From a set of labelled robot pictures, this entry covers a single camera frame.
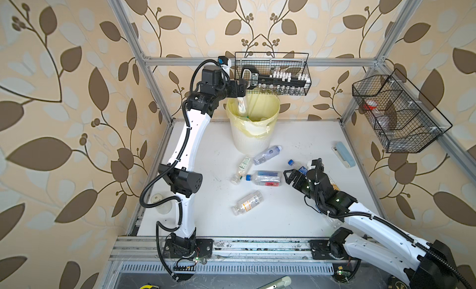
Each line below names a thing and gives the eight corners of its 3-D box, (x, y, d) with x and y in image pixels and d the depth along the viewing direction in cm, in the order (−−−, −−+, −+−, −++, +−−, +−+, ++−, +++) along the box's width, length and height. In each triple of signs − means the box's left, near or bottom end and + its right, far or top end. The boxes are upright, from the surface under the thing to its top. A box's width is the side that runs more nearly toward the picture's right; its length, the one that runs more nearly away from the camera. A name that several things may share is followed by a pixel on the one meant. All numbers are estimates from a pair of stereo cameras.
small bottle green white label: (231, 183, 94) (231, 178, 90) (245, 160, 103) (245, 155, 99) (240, 187, 93) (239, 182, 89) (252, 163, 102) (253, 158, 98)
